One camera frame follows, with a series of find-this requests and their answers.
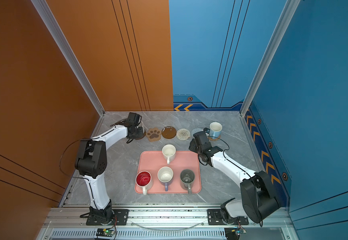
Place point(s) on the light blue mug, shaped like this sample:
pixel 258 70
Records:
pixel 215 129

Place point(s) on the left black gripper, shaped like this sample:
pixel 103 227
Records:
pixel 141 132

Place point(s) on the aluminium front rail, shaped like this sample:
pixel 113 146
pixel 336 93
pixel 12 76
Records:
pixel 162 222

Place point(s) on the grey green mug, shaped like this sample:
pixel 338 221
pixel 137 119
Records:
pixel 187 178

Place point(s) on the pink rectangular tray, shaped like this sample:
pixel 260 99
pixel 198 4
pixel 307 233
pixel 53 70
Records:
pixel 156 176

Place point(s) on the tan wicker round coaster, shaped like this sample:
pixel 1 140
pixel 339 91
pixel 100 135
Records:
pixel 213 138

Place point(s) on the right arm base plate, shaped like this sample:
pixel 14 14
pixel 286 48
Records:
pixel 221 217

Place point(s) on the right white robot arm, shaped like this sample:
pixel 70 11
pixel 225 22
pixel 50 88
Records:
pixel 259 198

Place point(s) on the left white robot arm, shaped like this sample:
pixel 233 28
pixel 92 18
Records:
pixel 91 164

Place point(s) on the circuit board right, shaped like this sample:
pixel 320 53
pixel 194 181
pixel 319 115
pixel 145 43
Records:
pixel 234 233

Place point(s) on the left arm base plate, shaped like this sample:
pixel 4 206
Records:
pixel 119 218

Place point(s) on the white woven round coaster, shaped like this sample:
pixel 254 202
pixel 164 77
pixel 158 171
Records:
pixel 183 134

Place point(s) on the aluminium corner post left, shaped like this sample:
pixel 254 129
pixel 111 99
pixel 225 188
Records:
pixel 56 32

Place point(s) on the aluminium corner post right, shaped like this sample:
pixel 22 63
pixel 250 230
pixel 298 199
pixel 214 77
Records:
pixel 275 40

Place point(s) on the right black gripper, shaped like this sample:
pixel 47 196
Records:
pixel 192 145

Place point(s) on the aluminium corner post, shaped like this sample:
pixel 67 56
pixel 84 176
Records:
pixel 56 32
pixel 275 40

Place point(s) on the blue grey woven coaster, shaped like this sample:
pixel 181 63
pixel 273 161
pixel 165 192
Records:
pixel 196 130

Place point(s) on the green circuit board left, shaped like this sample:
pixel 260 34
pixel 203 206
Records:
pixel 106 234

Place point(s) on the dark brown rimmed coaster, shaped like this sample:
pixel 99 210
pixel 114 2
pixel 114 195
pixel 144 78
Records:
pixel 169 132

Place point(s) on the red inside white mug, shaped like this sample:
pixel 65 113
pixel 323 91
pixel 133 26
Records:
pixel 144 181

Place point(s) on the paw shaped cork coaster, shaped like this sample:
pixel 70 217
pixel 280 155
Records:
pixel 154 134

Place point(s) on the purple mug white inside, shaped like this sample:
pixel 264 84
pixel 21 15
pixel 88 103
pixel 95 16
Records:
pixel 165 176

